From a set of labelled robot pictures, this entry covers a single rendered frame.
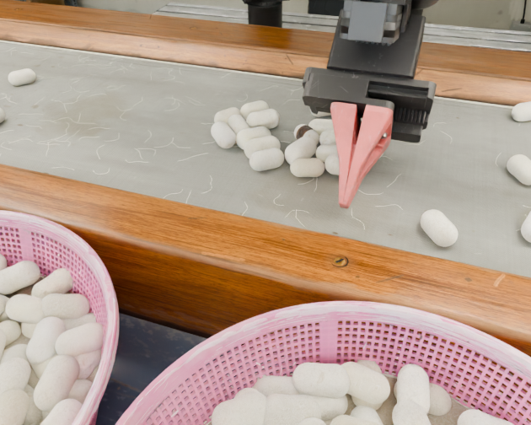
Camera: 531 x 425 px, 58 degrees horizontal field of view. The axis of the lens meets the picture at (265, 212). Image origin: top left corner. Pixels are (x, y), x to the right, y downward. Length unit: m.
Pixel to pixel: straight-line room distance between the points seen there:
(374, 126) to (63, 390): 0.27
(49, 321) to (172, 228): 0.10
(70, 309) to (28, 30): 0.57
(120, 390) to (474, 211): 0.31
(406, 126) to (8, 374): 0.34
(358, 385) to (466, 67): 0.44
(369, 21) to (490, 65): 0.34
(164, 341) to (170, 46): 0.44
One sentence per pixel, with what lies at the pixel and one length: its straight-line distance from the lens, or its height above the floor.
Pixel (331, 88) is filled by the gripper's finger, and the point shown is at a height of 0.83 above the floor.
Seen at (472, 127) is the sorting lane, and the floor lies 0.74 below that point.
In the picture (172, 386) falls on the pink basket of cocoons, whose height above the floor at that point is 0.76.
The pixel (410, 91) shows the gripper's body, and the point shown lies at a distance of 0.39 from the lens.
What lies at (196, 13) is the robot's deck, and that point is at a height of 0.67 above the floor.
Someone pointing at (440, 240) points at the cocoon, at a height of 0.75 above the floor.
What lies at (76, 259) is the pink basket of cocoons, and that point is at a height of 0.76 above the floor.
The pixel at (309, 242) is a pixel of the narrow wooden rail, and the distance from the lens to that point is 0.34.
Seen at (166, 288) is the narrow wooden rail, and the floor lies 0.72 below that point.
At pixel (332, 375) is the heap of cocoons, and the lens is 0.29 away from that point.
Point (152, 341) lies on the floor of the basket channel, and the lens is 0.40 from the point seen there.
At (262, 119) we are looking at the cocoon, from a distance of 0.50.
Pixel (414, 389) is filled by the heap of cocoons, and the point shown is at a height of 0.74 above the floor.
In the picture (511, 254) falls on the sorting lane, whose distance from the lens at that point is 0.41.
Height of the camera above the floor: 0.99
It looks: 39 degrees down
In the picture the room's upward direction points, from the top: 1 degrees counter-clockwise
